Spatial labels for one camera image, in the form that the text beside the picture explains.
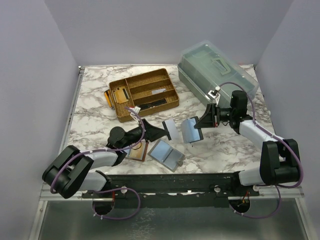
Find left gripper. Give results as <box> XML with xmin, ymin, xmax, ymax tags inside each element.
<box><xmin>121</xmin><ymin>118</ymin><xmax>169</xmax><ymax>149</ymax></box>

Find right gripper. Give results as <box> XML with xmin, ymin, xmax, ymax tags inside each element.
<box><xmin>194</xmin><ymin>103</ymin><xmax>235</xmax><ymax>129</ymax></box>

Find black card holder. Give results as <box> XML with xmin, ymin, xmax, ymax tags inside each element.
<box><xmin>181</xmin><ymin>116</ymin><xmax>204</xmax><ymax>144</ymax></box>

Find silver card with stripe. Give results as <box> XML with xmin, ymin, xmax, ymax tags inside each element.
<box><xmin>151</xmin><ymin>88</ymin><xmax>167</xmax><ymax>95</ymax></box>

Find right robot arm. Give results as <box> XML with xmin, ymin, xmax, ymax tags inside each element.
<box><xmin>192</xmin><ymin>90</ymin><xmax>301</xmax><ymax>196</ymax></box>

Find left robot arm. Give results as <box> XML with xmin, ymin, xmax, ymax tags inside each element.
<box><xmin>42</xmin><ymin>118</ymin><xmax>170</xmax><ymax>199</ymax></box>

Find brown card holder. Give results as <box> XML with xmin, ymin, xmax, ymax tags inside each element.
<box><xmin>125</xmin><ymin>141</ymin><xmax>148</xmax><ymax>162</ymax></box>

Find black VIP card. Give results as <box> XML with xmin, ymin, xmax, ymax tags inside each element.
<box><xmin>138</xmin><ymin>98</ymin><xmax>167</xmax><ymax>110</ymax></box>

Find grey card holder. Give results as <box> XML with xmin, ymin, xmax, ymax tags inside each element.
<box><xmin>147</xmin><ymin>139</ymin><xmax>185</xmax><ymax>172</ymax></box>

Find gold cards beside tray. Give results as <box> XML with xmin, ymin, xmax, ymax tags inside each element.
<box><xmin>104</xmin><ymin>89</ymin><xmax>114</xmax><ymax>109</ymax></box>

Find woven rattan divider tray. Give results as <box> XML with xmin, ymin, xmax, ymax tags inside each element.
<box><xmin>109</xmin><ymin>68</ymin><xmax>180</xmax><ymax>123</ymax></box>

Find green clear-lid storage box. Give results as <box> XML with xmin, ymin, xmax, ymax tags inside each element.
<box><xmin>177</xmin><ymin>41</ymin><xmax>259</xmax><ymax>108</ymax></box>

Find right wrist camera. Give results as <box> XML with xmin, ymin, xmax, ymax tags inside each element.
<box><xmin>207</xmin><ymin>86</ymin><xmax>221</xmax><ymax>105</ymax></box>

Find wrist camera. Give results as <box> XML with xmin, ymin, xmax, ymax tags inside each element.
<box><xmin>207</xmin><ymin>86</ymin><xmax>221</xmax><ymax>105</ymax></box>
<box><xmin>125</xmin><ymin>106</ymin><xmax>141</xmax><ymax>115</ymax></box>

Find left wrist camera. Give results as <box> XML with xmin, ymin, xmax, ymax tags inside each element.
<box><xmin>125</xmin><ymin>106</ymin><xmax>141</xmax><ymax>115</ymax></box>

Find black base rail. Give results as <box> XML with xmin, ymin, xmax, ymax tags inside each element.
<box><xmin>82</xmin><ymin>172</ymin><xmax>268</xmax><ymax>210</ymax></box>

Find aluminium frame rail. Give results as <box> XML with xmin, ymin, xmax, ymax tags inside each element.
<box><xmin>258</xmin><ymin>186</ymin><xmax>305</xmax><ymax>199</ymax></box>

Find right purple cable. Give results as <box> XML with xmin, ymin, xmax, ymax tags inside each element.
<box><xmin>217</xmin><ymin>81</ymin><xmax>306</xmax><ymax>219</ymax></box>

